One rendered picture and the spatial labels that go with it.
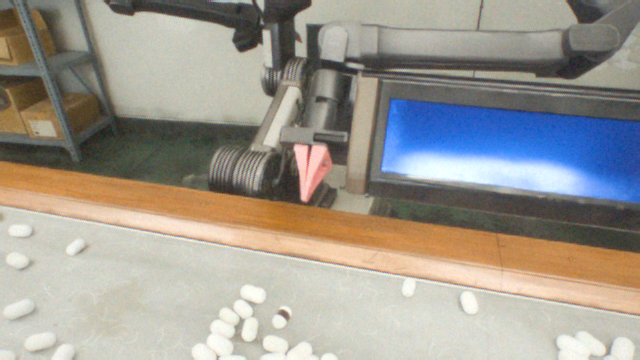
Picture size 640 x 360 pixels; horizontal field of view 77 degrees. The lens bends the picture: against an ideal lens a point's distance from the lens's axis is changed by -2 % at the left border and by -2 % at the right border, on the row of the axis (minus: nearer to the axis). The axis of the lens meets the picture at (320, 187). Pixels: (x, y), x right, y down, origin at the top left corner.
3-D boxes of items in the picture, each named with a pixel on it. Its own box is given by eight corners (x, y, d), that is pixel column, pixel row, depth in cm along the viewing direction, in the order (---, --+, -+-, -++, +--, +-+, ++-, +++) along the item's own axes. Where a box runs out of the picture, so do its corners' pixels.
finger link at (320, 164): (316, 196, 55) (329, 133, 58) (266, 189, 56) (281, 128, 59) (323, 210, 61) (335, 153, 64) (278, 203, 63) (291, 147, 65)
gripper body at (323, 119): (346, 144, 57) (355, 98, 59) (277, 136, 59) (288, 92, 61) (351, 162, 63) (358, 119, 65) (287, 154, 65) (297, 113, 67)
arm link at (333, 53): (328, 48, 69) (327, 23, 61) (395, 59, 69) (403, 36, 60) (315, 115, 68) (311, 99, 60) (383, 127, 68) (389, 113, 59)
